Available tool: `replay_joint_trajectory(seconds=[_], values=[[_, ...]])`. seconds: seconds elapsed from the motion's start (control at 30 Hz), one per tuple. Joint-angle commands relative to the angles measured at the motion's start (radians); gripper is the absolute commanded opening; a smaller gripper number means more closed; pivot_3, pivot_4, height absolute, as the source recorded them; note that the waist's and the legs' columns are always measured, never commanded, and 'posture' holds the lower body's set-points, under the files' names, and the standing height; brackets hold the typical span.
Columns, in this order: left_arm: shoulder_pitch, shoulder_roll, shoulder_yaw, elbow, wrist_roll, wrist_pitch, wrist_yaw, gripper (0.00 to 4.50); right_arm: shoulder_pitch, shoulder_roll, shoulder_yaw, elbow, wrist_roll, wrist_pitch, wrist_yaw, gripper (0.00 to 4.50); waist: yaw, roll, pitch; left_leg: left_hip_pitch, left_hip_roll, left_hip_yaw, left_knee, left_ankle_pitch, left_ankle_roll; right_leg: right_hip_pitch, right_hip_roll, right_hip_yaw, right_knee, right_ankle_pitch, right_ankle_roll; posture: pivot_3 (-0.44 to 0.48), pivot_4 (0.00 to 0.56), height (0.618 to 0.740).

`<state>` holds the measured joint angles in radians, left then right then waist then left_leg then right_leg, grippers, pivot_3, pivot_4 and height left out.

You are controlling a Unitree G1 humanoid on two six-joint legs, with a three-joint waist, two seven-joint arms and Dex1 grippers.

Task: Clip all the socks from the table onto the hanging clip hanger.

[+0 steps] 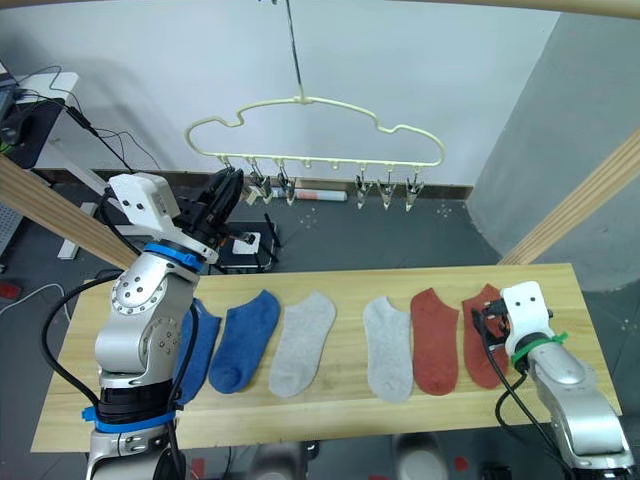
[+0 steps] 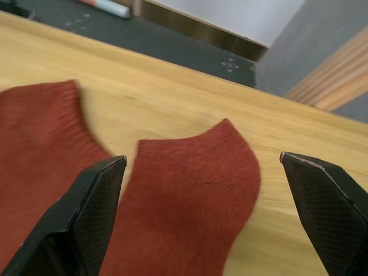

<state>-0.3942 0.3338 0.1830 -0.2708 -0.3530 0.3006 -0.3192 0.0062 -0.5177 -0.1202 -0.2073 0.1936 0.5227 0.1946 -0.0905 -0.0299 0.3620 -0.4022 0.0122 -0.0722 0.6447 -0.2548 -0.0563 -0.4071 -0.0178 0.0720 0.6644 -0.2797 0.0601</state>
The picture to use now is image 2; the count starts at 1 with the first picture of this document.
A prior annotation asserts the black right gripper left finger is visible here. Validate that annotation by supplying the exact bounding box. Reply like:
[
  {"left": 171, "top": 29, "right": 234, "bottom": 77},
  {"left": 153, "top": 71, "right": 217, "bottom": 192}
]
[{"left": 0, "top": 155, "right": 128, "bottom": 276}]

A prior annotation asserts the brown wooden baseboard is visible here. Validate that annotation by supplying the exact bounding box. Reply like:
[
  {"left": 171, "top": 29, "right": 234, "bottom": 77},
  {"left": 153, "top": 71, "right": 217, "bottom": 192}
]
[{"left": 140, "top": 0, "right": 269, "bottom": 63}]

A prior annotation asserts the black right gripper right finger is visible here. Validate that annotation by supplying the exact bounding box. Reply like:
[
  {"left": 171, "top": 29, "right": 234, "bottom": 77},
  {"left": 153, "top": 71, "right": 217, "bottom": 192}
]
[{"left": 279, "top": 151, "right": 368, "bottom": 276}]

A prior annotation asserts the white pink teal paper roll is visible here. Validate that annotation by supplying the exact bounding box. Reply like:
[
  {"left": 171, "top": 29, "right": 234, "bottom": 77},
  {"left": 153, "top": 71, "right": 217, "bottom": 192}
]
[{"left": 76, "top": 0, "right": 132, "bottom": 20}]

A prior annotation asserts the red ankle sock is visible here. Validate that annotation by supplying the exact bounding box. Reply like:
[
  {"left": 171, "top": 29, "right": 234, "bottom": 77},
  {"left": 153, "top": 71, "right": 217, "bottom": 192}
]
[
  {"left": 0, "top": 79, "right": 114, "bottom": 265},
  {"left": 97, "top": 117, "right": 262, "bottom": 276}
]

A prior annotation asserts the light wooden slat panel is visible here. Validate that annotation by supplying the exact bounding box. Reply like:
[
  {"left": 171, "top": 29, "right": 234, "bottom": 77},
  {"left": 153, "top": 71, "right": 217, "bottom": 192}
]
[{"left": 283, "top": 27, "right": 368, "bottom": 112}]

